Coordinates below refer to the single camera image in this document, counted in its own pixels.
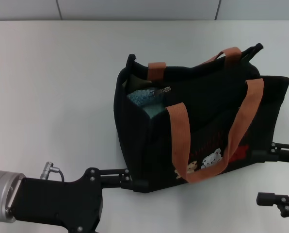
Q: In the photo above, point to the blue knitted cloth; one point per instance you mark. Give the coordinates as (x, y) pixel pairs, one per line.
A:
(144, 102)

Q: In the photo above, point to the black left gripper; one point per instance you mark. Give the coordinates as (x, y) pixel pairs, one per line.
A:
(62, 201)

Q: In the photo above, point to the silver zipper pull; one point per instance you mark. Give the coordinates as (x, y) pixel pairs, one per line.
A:
(162, 90)

